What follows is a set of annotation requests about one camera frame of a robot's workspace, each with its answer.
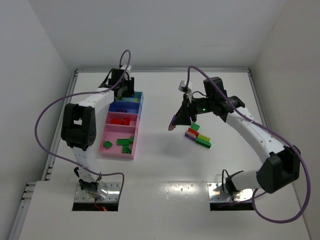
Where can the large pink bin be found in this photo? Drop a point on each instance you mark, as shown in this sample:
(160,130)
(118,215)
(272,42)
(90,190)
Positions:
(112,133)

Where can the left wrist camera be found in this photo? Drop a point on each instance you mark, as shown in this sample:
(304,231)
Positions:
(127,68)

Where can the metal base plate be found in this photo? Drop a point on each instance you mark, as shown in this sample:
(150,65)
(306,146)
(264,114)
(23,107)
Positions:
(216,194)
(107,192)

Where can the small pink bin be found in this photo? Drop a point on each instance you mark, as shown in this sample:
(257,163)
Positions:
(123,119)

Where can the red purple lego stack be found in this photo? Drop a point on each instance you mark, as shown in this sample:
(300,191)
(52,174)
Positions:
(191,134)

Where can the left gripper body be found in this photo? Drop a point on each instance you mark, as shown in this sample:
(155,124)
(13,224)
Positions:
(122,91)

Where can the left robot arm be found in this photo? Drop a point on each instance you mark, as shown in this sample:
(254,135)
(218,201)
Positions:
(79,128)

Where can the lime green long lego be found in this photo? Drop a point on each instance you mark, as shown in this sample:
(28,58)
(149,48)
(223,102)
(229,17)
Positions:
(203,141)

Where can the green lego plate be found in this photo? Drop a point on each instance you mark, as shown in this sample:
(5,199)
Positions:
(121,142)

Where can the red flower lego piece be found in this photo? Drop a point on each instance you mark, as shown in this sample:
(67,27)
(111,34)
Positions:
(116,121)

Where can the purple curved lego piece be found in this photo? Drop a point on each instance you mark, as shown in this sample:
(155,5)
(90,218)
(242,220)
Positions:
(171,126)

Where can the red lego brick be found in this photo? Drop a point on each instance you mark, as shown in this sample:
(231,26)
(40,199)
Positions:
(126,121)

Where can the dark blue bin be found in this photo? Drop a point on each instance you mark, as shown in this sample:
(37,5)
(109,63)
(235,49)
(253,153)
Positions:
(131,107)

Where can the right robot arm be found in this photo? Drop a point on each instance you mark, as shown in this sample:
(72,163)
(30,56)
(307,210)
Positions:
(280,163)

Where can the green square lego brick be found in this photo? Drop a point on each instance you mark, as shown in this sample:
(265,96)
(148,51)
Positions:
(131,140)

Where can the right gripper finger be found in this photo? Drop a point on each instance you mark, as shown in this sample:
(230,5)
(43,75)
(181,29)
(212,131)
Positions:
(182,119)
(185,105)

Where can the light blue bin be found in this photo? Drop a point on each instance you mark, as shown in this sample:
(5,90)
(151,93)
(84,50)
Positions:
(137,94)

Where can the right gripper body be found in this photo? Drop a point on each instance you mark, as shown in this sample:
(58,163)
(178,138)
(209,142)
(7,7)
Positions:
(189,109)

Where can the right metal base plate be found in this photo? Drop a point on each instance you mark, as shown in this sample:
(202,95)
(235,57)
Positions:
(216,194)

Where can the green sloped lego brick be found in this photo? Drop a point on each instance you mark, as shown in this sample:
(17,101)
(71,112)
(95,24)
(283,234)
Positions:
(195,126)

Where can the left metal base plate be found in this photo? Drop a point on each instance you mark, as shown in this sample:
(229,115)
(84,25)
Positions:
(107,192)

